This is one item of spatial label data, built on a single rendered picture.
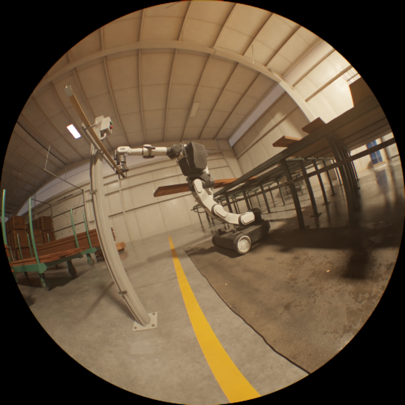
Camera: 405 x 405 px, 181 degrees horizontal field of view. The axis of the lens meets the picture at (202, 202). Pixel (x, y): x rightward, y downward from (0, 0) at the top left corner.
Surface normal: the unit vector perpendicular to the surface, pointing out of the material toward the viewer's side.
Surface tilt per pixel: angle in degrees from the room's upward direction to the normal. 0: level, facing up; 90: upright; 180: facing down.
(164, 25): 176
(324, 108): 87
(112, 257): 90
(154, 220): 89
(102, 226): 90
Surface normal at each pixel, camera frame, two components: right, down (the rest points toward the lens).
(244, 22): 0.19, 0.97
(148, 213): 0.25, -0.21
